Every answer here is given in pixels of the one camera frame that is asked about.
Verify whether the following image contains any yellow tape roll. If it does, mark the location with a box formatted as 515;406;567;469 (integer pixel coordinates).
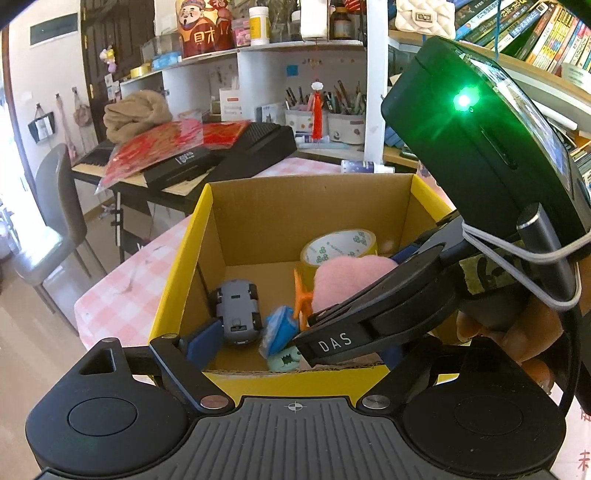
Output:
301;229;378;278

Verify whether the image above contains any pink plush pig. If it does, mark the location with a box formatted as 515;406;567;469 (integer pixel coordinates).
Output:
294;255;398;332

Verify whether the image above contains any grey toy car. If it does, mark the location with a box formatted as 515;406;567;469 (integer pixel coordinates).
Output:
211;279;263;345

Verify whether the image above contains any blue glove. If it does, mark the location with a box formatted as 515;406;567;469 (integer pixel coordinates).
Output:
259;306;300;359

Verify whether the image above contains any mint green stapler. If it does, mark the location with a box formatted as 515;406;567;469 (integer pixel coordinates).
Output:
267;346;311;373

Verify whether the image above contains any person's hand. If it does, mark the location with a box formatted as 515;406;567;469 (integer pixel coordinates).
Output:
431;297;563;394

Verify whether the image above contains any pink cartoon table mat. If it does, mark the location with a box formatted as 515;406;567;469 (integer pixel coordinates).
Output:
73;156;591;480

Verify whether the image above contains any yellow cardboard box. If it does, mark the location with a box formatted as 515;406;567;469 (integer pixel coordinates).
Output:
148;174;452;405

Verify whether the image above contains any white pen holder cup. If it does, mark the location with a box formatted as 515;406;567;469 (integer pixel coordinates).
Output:
328;113;366;145

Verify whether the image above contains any grey chair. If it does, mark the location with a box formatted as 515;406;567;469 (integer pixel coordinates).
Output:
14;144;99;330

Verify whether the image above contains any red tassel figurine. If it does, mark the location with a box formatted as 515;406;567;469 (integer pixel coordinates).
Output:
311;81;324;142

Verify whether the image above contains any black electronic keyboard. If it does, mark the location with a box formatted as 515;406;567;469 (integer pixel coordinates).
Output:
71;121;299;204

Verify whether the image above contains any red paper packet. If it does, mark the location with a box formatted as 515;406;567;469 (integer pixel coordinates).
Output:
96;118;250;192

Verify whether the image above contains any white shelf unit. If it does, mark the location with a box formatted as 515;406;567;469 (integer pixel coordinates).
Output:
119;38;371;153

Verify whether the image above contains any white pearl handbag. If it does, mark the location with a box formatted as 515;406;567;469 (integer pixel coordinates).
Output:
394;0;455;30

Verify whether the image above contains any brown glass bottle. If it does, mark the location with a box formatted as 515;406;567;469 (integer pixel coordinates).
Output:
329;2;353;40

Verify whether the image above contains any beige folded cloth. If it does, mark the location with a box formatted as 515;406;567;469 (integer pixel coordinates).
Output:
103;90;172;144

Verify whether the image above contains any white pill bottle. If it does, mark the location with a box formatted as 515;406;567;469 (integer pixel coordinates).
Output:
249;6;270;46

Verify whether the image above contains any fortune god canister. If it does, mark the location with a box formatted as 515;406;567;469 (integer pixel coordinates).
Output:
176;0;235;58

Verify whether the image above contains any black camera device green light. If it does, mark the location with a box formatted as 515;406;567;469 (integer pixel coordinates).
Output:
382;37;590;311

